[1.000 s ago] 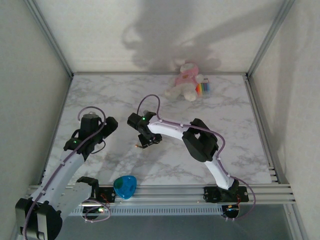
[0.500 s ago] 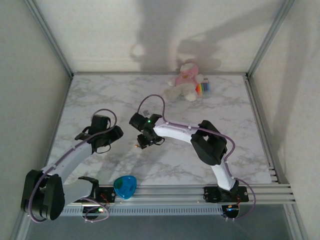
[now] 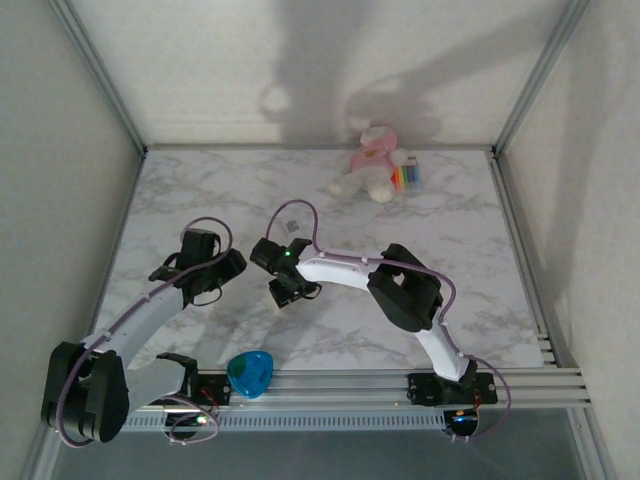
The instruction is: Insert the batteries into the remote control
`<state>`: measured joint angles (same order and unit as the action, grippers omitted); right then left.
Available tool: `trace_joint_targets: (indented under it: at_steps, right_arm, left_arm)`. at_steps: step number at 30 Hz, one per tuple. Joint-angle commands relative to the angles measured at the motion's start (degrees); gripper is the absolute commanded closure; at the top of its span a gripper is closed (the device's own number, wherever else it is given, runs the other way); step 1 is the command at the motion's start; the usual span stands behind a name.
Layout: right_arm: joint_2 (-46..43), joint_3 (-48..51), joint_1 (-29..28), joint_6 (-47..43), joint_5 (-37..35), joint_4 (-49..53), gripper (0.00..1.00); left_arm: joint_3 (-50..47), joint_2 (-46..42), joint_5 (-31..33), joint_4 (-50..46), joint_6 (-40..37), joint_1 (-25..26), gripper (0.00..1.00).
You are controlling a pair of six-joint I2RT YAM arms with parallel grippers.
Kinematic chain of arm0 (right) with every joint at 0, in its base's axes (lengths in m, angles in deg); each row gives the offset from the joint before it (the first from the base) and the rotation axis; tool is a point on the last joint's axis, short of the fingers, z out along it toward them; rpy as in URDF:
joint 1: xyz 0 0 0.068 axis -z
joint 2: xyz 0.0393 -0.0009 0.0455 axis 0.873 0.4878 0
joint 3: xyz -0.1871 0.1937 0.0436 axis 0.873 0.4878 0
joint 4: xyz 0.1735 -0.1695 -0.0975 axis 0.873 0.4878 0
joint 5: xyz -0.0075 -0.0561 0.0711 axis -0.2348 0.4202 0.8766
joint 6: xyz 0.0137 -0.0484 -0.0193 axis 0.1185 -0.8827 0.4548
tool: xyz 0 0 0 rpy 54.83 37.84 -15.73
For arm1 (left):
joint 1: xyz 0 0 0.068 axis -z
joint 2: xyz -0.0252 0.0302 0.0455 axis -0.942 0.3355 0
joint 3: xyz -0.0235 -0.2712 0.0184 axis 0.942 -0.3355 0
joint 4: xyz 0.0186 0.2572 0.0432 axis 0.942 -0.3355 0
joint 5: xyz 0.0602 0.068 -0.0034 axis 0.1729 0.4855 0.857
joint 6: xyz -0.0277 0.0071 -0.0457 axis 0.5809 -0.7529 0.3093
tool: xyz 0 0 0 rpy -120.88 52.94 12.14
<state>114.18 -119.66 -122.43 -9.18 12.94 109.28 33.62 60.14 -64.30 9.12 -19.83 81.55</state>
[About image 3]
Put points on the white remote control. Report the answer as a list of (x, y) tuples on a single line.
[(290, 226)]

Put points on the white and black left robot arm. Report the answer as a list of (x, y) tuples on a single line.
[(145, 320)]

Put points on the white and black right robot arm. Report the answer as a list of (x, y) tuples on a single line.
[(340, 272)]

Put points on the blue green triangular plastic toy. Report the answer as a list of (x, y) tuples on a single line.
[(250, 375)]

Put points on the white plush toy pink shirt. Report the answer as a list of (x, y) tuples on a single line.
[(372, 165)]

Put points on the round dark controller housing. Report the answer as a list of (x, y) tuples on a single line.
[(462, 425), (192, 424)]

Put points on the rainbow marker pack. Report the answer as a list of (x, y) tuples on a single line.
[(407, 176)]

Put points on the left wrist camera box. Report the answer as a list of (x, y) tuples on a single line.
[(197, 247)]

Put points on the aluminium mounting rail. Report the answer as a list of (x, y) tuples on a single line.
[(325, 390)]

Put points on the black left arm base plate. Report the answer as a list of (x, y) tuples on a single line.
[(220, 387)]

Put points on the aluminium table edge rail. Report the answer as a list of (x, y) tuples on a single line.
[(250, 147)]

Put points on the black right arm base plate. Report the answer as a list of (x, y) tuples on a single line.
[(422, 387)]

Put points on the aluminium side rail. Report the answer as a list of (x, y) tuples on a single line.
[(506, 200)]

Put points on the aluminium frame post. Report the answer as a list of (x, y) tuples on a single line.
[(539, 75), (99, 75)]

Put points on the aluminium frame leg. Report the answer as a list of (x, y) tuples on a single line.
[(592, 445), (40, 450)]

